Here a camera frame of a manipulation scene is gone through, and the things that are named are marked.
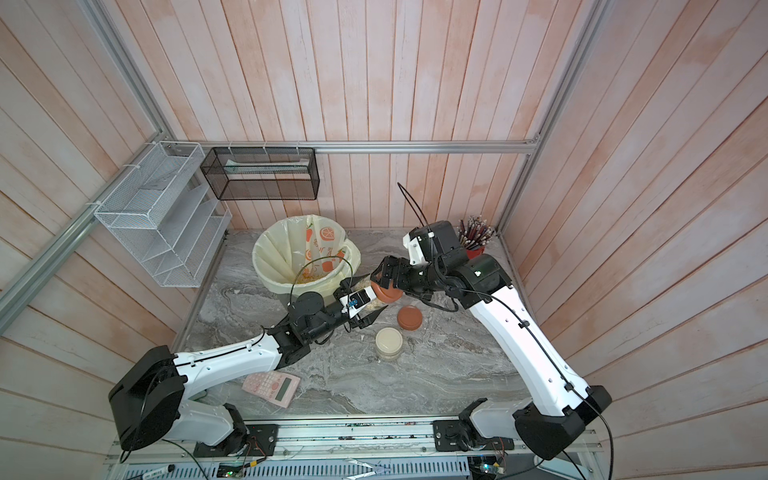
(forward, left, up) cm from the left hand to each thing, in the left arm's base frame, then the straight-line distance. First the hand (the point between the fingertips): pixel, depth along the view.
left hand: (375, 291), depth 75 cm
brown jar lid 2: (+5, -11, -23) cm, 26 cm away
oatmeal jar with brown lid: (-5, 0, +2) cm, 6 cm away
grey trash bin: (+11, +30, -24) cm, 40 cm away
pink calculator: (-17, +27, -22) cm, 39 cm away
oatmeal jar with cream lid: (-7, -4, -17) cm, 18 cm away
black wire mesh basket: (+49, +41, +1) cm, 64 cm away
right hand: (-2, -2, +8) cm, 9 cm away
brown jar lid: (-7, -3, +9) cm, 11 cm away
